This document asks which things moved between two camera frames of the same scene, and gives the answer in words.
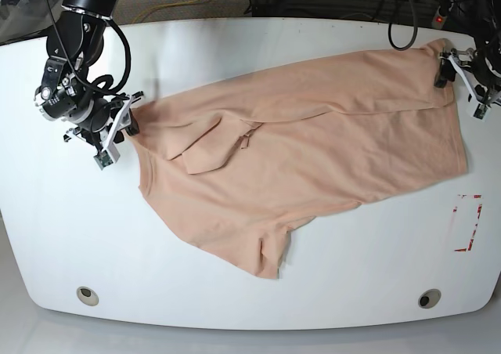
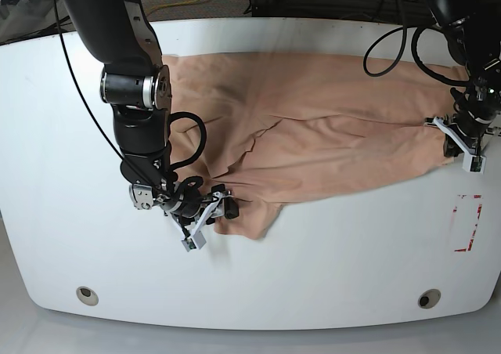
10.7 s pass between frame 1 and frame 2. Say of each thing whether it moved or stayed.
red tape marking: stayed
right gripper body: moved
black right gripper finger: moved
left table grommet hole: stayed
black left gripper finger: moved
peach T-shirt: moved
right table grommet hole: stayed
